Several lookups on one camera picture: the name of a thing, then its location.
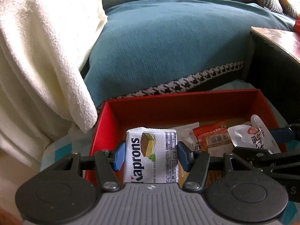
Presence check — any white Kaprons wafer packet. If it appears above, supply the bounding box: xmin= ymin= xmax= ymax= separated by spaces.
xmin=124 ymin=127 xmax=179 ymax=183

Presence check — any dark coffee table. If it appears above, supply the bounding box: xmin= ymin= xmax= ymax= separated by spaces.
xmin=244 ymin=26 xmax=299 ymax=124

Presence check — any white duck snack packet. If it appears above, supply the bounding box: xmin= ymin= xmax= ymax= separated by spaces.
xmin=227 ymin=114 xmax=281 ymax=154

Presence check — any clear brown meat snack packet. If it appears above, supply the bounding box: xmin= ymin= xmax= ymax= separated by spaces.
xmin=192 ymin=120 xmax=235 ymax=183

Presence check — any white gluten snack packet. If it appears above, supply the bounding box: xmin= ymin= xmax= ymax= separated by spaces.
xmin=171 ymin=122 xmax=199 ymax=150

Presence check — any red cardboard box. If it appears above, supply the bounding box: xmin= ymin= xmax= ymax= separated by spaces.
xmin=84 ymin=88 xmax=288 ymax=188

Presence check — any white towel blanket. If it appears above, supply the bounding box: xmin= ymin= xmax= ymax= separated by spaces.
xmin=1 ymin=0 xmax=107 ymax=170

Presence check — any blue white checkered tablecloth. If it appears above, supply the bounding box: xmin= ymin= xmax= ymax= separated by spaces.
xmin=40 ymin=80 xmax=299 ymax=224

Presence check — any yellow clear fish snack packet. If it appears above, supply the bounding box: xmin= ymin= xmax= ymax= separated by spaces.
xmin=178 ymin=167 xmax=189 ymax=188

